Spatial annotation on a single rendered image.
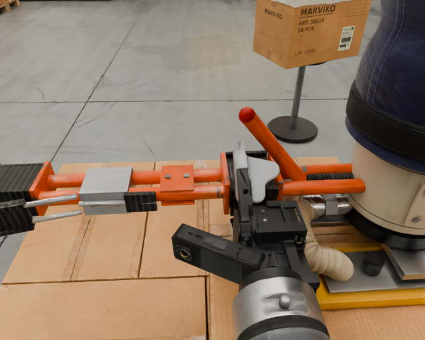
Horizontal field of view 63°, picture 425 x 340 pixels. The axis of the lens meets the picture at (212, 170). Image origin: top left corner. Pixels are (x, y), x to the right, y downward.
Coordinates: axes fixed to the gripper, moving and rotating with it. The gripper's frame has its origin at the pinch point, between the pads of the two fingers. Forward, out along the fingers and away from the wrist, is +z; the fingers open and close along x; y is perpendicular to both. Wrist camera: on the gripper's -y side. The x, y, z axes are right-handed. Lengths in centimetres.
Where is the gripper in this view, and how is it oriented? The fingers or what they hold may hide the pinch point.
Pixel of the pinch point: (233, 181)
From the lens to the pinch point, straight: 53.1
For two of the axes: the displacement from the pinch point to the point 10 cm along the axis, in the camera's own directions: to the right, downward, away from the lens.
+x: 0.0, -8.0, -6.0
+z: -0.6, -6.0, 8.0
